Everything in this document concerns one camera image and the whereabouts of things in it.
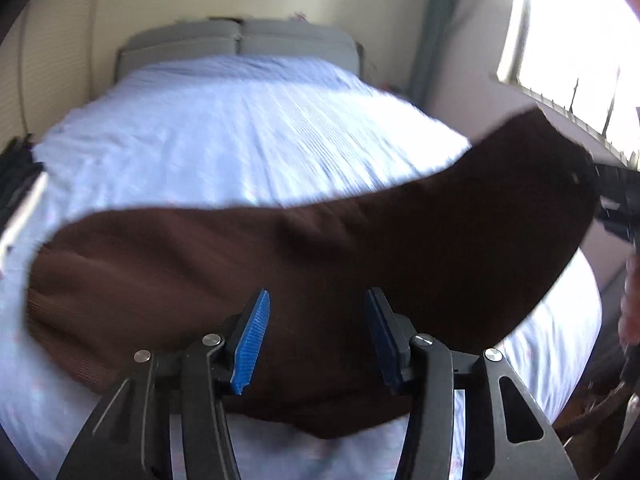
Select grey-green curtain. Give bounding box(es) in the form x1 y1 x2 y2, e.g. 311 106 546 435
407 0 459 110

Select black folded clothes pile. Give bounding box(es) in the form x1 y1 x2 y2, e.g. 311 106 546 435
0 134 46 232

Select grey padded headboard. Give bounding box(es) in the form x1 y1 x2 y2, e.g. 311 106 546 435
114 18 364 81

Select window with frame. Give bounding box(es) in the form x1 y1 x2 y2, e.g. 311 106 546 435
497 0 639 169

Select dark brown knit pants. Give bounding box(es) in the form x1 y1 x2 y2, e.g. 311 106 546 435
26 110 598 439

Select cream louvered wardrobe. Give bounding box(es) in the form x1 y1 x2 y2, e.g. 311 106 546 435
1 0 96 143

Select blue floral bed sheet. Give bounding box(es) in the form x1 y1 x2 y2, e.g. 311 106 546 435
1 56 602 479

